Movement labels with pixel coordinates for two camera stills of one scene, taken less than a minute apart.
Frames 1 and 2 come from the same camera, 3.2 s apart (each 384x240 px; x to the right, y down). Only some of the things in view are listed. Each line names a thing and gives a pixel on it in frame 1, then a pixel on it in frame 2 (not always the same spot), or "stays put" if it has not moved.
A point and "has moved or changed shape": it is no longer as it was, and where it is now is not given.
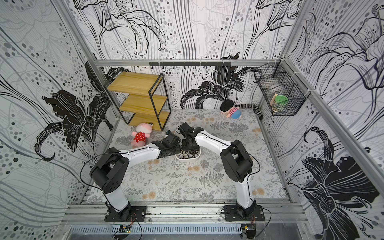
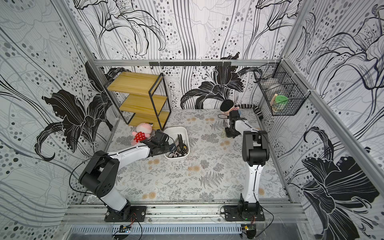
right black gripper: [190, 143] -> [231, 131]
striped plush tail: [251, 106] stays put
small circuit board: [127, 229] stays put
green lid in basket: [281, 99] stays put
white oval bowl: [188, 159] has moved or changed shape
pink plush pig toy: [143, 131] stays put
